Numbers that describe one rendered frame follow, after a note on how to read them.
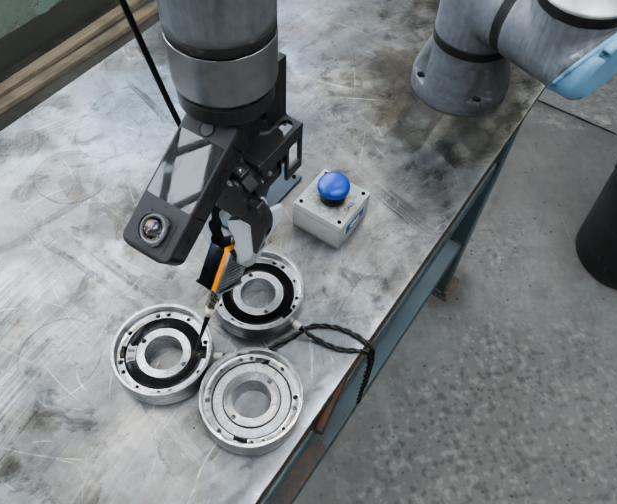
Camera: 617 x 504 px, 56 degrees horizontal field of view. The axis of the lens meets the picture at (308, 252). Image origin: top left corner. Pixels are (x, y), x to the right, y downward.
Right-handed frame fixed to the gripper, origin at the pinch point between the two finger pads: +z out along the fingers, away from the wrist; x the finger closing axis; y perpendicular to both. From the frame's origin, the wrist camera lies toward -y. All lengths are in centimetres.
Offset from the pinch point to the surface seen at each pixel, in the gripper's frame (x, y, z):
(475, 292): -20, 75, 93
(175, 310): 4.8, -4.5, 9.8
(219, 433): -7.6, -12.3, 10.1
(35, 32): 159, 78, 87
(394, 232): -9.0, 21.5, 13.2
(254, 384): -7.0, -5.9, 11.3
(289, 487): -9, -2, 69
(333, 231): -3.5, 14.9, 10.0
